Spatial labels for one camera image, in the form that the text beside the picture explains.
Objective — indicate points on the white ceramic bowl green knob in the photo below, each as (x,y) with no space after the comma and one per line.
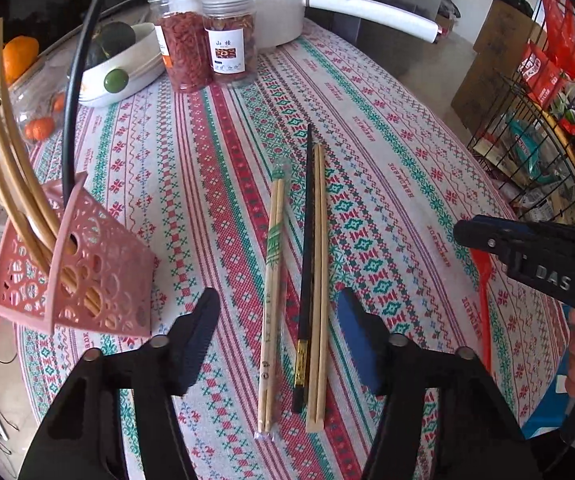
(143,60)

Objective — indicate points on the pink perforated plastic basket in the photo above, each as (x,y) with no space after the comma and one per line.
(102,280)

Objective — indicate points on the patterned striped tablecloth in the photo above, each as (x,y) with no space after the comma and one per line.
(392,160)

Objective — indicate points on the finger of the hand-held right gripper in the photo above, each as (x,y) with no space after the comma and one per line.
(482,232)

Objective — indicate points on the teal packet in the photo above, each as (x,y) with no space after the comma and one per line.
(532,150)

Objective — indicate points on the clear jar of goji berries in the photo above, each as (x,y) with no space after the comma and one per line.
(182,45)

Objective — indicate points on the clear jar of dried hawthorn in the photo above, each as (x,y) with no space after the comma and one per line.
(230,50)

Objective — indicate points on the small orange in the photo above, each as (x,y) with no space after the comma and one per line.
(40,129)
(58,102)

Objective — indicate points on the black chopstick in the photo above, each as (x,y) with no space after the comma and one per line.
(66,110)
(307,240)

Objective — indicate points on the red plastic bag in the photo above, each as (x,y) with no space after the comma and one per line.
(562,30)

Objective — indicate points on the bamboo chopsticks green print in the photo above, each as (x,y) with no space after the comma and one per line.
(273,285)

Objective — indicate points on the large orange with stem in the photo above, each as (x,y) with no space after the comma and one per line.
(20,57)

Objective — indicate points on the large brown cardboard box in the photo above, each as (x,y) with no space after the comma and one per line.
(492,60)

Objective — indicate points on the dark green squash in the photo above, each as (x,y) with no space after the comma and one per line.
(115,40)

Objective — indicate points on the red printed snack packet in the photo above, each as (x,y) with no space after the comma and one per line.
(542,75)

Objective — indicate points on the clear glass jar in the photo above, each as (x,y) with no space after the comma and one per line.
(32,100)

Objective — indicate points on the small cardboard box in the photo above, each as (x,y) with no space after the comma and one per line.
(447,22)

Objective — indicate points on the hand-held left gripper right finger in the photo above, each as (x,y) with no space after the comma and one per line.
(362,345)

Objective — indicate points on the blue plastic item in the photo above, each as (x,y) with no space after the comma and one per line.
(542,400)

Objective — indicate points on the red plastic spoon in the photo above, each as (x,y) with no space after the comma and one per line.
(483,285)

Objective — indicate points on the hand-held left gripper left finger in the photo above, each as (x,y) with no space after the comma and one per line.
(200,340)

